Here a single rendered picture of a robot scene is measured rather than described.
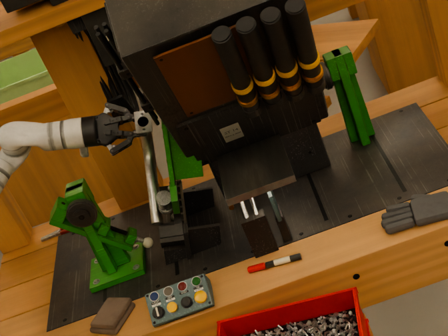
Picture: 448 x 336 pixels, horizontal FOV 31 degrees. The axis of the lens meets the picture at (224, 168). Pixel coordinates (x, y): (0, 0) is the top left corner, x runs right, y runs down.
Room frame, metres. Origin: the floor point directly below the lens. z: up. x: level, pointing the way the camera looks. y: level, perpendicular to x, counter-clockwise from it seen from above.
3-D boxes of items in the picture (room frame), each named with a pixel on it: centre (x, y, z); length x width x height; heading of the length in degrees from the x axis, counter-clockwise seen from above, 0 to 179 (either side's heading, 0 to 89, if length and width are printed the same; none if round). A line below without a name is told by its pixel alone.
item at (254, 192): (1.67, -0.07, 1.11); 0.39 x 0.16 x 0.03; 175
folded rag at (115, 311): (1.56, 0.39, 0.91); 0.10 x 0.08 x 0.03; 143
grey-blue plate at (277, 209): (1.61, -0.08, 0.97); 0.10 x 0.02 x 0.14; 175
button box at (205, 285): (1.50, 0.21, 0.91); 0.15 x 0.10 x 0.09; 85
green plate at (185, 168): (1.73, 0.08, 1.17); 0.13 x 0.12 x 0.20; 85
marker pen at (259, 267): (1.50, -0.02, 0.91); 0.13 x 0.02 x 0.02; 77
